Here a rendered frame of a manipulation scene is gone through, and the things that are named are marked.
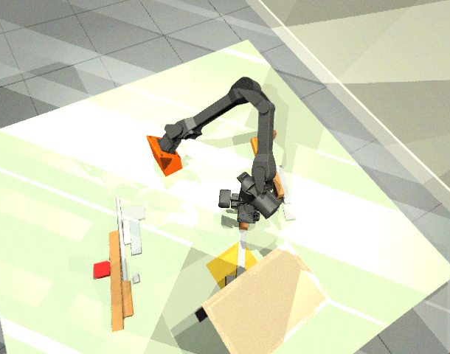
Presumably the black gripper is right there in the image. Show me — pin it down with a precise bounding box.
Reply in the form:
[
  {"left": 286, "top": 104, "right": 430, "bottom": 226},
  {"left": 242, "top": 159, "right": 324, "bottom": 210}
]
[{"left": 218, "top": 189, "right": 254, "bottom": 209}]

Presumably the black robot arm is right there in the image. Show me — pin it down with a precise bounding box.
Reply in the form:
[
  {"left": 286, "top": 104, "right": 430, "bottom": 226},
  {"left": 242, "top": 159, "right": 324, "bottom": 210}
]
[{"left": 156, "top": 76, "right": 282, "bottom": 223}]

